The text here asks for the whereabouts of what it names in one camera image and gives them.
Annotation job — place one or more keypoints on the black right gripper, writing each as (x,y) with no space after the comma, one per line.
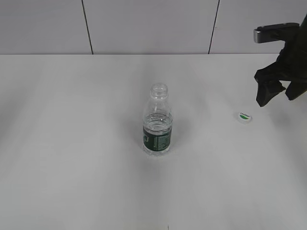
(290,65)

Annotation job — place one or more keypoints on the white bottle cap green logo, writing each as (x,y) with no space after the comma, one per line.
(242,117)

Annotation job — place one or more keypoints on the clear plastic water bottle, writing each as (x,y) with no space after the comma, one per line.
(157,121)

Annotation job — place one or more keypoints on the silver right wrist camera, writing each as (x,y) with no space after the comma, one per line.
(275,32)

